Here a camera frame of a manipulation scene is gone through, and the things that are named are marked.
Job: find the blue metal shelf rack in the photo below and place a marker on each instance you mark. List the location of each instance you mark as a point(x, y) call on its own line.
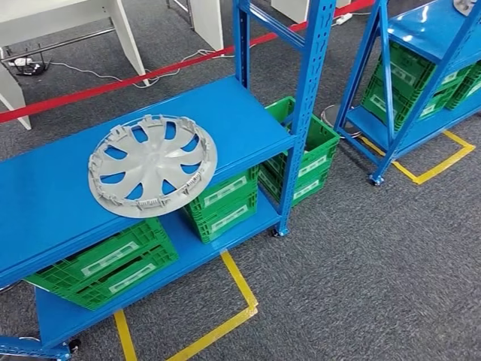
point(56, 189)
point(424, 30)

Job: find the grey metal part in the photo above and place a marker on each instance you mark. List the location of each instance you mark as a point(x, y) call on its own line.
point(464, 6)

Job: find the yellow floor tape strip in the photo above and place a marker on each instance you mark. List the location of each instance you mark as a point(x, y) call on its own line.
point(214, 334)
point(240, 284)
point(126, 339)

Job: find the silver wheel hubcap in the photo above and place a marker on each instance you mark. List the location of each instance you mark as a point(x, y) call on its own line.
point(150, 164)

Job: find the grey round stand base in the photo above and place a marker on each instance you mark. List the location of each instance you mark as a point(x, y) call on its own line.
point(330, 117)

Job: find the white power strip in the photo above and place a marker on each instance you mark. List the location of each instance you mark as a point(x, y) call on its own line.
point(344, 19)

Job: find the red floor tape line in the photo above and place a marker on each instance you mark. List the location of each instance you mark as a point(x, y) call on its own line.
point(75, 97)

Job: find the yellow floor tape marking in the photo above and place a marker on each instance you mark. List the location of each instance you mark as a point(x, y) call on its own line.
point(432, 174)

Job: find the black router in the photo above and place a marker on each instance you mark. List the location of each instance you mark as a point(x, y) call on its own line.
point(30, 67)

